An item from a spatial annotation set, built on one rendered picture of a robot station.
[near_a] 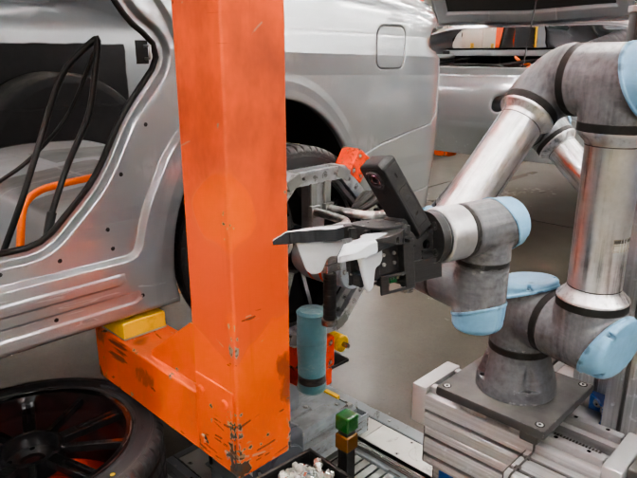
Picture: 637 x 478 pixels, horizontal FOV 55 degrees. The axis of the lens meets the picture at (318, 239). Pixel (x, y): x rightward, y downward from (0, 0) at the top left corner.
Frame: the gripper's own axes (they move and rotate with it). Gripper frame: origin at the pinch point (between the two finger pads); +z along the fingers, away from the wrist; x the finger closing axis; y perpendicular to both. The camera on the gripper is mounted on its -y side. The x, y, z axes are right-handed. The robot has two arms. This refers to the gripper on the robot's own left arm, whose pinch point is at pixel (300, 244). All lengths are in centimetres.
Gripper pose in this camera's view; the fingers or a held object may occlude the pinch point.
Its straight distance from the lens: 70.1
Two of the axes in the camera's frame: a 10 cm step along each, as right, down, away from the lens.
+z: -8.5, 1.5, -5.0
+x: -5.2, -1.2, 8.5
